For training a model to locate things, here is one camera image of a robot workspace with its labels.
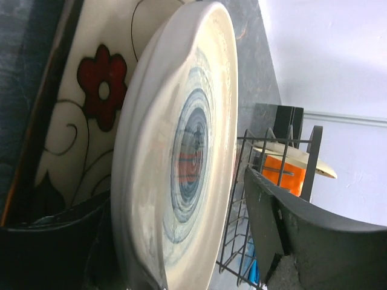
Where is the cream plate blue spiral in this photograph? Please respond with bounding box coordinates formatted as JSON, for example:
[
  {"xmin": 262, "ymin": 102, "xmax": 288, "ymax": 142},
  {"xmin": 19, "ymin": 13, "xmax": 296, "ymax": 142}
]
[{"xmin": 111, "ymin": 1, "xmax": 238, "ymax": 289}]

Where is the square floral plate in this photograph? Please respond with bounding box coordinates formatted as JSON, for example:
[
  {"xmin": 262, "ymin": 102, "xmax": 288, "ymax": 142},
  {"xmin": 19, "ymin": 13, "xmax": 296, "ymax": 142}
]
[{"xmin": 1, "ymin": 1, "xmax": 182, "ymax": 226}]

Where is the small cream plate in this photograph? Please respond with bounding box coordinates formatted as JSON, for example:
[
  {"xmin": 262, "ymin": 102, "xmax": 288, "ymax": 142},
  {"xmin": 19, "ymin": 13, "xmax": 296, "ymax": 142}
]
[{"xmin": 253, "ymin": 141, "xmax": 337, "ymax": 179}]

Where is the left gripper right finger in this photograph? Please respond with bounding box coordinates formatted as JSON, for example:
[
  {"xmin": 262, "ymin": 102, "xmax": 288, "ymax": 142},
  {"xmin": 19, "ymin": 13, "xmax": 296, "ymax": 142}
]
[{"xmin": 244, "ymin": 169, "xmax": 386, "ymax": 289}]

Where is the blue mug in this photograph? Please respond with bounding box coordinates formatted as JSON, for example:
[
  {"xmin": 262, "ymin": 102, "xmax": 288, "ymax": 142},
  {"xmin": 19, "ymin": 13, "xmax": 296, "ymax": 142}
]
[{"xmin": 247, "ymin": 242, "xmax": 259, "ymax": 285}]

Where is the orange mug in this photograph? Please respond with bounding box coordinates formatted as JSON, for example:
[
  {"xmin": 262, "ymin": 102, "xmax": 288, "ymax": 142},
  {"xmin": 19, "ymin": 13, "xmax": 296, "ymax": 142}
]
[{"xmin": 262, "ymin": 155, "xmax": 306, "ymax": 196}]

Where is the black wire dish rack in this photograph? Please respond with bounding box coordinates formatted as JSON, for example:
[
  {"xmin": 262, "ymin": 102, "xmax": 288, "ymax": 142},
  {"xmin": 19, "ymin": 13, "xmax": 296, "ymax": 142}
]
[{"xmin": 216, "ymin": 126, "xmax": 323, "ymax": 289}]

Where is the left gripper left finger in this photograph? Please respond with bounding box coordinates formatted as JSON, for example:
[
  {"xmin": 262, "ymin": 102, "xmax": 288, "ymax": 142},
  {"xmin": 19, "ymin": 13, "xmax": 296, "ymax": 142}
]
[{"xmin": 1, "ymin": 192, "xmax": 126, "ymax": 289}]

